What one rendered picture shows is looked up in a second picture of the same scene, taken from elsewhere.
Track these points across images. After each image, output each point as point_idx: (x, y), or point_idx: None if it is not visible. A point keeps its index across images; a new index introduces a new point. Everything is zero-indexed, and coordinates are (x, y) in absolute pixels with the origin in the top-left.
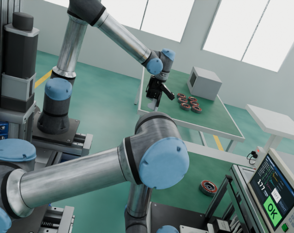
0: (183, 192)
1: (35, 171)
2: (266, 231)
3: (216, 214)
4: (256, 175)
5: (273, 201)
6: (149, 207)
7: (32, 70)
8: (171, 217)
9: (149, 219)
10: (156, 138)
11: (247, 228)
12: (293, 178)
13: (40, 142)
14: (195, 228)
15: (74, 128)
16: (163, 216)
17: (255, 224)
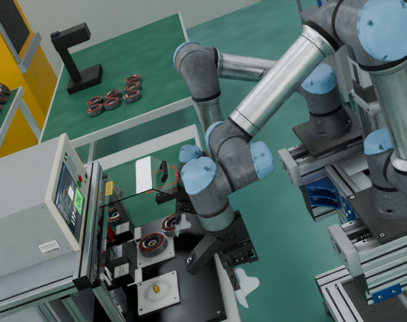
0: None
1: (276, 61)
2: (92, 201)
3: None
4: (71, 227)
5: (74, 197)
6: (227, 313)
7: (349, 50)
8: (192, 307)
9: (223, 296)
10: (194, 43)
11: (103, 227)
12: (56, 166)
13: None
14: (156, 306)
15: (368, 218)
16: (204, 303)
17: (96, 214)
